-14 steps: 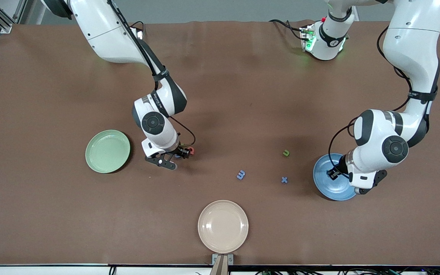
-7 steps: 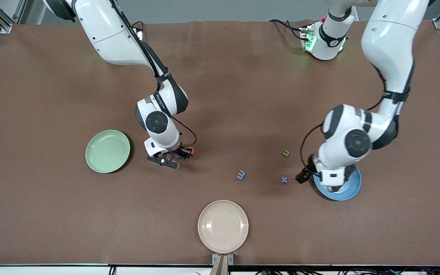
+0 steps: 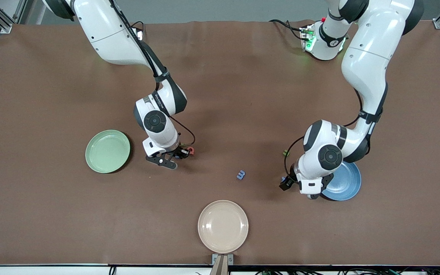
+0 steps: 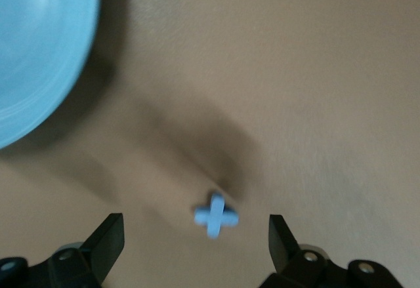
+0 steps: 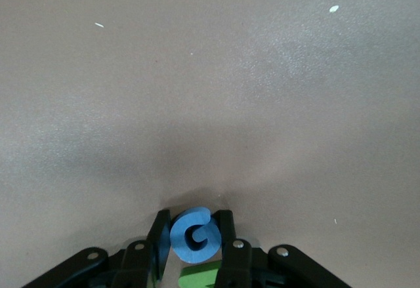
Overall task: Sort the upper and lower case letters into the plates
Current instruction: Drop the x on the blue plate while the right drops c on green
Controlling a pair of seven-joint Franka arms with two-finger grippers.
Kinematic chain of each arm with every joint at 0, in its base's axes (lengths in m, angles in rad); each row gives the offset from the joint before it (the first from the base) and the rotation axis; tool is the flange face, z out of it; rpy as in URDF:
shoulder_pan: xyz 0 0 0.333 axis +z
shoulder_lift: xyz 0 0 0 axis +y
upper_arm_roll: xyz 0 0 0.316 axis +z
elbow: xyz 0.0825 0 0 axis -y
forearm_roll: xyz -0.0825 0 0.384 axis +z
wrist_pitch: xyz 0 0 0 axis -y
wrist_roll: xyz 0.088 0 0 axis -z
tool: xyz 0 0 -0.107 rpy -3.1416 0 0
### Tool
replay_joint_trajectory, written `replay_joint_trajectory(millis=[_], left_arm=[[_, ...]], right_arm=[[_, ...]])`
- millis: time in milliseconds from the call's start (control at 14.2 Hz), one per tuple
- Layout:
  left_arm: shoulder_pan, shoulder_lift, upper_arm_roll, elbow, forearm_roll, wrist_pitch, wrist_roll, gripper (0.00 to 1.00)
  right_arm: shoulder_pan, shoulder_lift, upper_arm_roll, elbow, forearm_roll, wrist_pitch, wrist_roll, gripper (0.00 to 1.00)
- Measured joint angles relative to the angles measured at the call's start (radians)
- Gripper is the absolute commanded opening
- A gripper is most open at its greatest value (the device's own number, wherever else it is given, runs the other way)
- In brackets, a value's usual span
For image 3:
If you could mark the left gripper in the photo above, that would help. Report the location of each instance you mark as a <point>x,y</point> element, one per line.
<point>292,177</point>

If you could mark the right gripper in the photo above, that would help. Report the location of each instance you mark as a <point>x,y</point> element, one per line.
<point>175,151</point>

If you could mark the red letter Q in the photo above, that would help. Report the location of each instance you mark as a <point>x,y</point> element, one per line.
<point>193,151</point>

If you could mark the blue letter m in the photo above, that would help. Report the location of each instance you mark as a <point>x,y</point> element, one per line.
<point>241,175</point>

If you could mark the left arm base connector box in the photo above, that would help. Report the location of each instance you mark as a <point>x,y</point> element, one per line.
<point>307,40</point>

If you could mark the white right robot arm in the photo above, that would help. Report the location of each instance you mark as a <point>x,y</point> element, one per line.
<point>105,34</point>

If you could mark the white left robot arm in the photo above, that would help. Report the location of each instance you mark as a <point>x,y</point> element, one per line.
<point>365,57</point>

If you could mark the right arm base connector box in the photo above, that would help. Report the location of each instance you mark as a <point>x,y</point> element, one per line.
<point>140,35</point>

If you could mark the blue plate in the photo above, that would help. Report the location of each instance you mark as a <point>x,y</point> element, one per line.
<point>344,183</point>

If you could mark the brown table cover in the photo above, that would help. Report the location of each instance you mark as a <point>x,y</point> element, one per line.
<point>220,95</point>

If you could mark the green plate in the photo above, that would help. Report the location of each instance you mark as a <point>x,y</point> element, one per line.
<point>107,151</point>

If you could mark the beige plate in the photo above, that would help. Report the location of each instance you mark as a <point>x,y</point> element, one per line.
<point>223,226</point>

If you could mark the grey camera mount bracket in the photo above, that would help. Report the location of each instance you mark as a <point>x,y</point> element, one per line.
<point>230,259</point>

